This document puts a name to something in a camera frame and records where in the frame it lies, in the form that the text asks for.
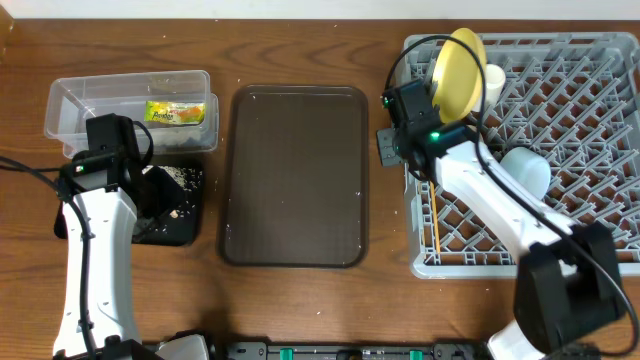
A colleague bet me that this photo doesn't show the rice food scraps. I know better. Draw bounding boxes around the rice food scraps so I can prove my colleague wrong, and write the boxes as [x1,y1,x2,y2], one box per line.
[134,164,204,236]

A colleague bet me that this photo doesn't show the wooden chopstick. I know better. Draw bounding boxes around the wooden chopstick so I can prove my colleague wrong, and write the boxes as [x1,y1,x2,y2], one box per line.
[429,181,441,255]
[421,221,428,262]

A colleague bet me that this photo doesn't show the green snack wrapper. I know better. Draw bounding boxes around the green snack wrapper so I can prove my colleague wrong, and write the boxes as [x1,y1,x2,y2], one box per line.
[144,101,206,125]

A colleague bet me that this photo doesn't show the yellow round plate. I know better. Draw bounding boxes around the yellow round plate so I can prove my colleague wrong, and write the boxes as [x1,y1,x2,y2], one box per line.
[432,40,483,124]

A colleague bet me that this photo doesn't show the small white cup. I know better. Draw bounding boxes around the small white cup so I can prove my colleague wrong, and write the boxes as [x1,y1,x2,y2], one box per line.
[483,64,506,110]

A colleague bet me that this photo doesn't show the light blue bowl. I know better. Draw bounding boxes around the light blue bowl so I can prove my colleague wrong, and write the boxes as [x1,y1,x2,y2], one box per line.
[500,147,551,200]

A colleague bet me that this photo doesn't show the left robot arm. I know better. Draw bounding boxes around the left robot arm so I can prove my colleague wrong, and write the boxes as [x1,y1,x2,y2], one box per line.
[53,151,210,359]

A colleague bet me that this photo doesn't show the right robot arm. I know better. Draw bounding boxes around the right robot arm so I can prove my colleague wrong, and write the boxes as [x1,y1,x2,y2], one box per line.
[377,122,639,359]

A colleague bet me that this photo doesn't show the black rectangular waste tray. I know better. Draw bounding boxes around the black rectangular waste tray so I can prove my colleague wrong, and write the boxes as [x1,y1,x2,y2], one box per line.
[54,153,204,250]

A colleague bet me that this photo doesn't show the clear plastic waste bin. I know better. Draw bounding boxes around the clear plastic waste bin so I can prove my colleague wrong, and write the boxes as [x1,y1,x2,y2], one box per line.
[44,70,219,158]

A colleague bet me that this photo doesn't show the grey plastic dishwasher rack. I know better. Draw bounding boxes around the grey plastic dishwasher rack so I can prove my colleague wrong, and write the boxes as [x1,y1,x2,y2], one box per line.
[404,32,639,279]

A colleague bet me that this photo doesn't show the dark brown serving tray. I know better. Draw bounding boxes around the dark brown serving tray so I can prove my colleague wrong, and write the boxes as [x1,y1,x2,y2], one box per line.
[218,85,368,269]

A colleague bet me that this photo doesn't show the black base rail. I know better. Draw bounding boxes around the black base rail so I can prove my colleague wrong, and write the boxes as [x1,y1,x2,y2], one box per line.
[149,329,496,360]

